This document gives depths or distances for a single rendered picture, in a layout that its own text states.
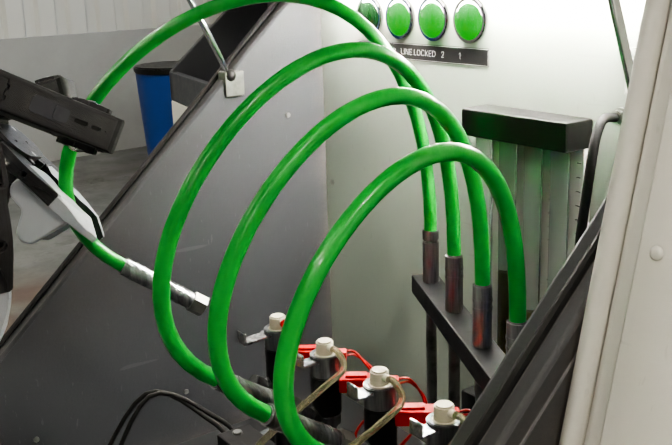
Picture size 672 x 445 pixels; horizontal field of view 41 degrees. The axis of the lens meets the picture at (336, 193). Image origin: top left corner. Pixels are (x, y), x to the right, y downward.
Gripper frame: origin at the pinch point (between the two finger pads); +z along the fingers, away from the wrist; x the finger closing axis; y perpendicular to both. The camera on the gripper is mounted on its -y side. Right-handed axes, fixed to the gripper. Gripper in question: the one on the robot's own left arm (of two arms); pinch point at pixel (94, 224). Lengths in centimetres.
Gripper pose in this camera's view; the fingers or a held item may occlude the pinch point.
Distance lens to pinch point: 92.1
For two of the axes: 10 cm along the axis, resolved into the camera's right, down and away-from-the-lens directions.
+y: -7.0, 7.2, 0.1
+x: 0.1, 0.2, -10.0
